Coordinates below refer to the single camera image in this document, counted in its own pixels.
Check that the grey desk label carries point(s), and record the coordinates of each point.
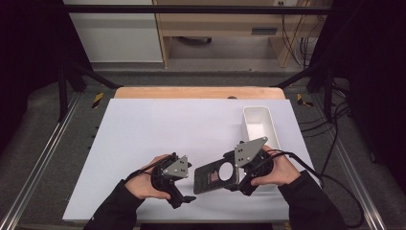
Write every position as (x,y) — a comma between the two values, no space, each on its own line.
(264,31)

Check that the person's left hand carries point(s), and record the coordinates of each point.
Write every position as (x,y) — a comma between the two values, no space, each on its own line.
(142,187)

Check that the yellow black tape marker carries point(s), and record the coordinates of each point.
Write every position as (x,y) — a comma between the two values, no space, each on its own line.
(301,100)
(97,100)

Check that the aluminium rail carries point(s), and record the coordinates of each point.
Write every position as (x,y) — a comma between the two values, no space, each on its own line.
(41,153)
(360,188)

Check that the white plastic bin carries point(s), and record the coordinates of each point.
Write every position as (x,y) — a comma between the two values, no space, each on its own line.
(258,124)

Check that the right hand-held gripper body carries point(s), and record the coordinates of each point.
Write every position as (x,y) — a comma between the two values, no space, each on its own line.
(247,153)

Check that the patterned phone case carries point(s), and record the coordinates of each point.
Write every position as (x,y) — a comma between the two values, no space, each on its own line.
(204,179)

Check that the white table mat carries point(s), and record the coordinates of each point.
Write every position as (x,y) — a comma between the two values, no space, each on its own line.
(159,127)

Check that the black horizontal frame bar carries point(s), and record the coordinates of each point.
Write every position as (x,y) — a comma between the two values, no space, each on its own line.
(191,9)

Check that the black curtain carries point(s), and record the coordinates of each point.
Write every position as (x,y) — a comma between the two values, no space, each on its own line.
(373,64)
(28,48)

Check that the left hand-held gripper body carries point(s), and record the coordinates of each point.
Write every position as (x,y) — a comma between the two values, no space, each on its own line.
(174,169)

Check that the white cabinet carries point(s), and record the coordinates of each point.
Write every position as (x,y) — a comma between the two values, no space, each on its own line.
(118,38)

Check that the wooden table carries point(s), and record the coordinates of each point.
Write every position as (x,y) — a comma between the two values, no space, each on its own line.
(191,92)

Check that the person's right hand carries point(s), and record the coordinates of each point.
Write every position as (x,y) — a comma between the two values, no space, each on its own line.
(284,169)

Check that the light wooden desk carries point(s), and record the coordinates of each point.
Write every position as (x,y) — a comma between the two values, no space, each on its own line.
(220,24)

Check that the black frame strut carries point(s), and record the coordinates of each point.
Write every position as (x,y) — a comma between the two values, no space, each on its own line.
(92,75)
(300,75)

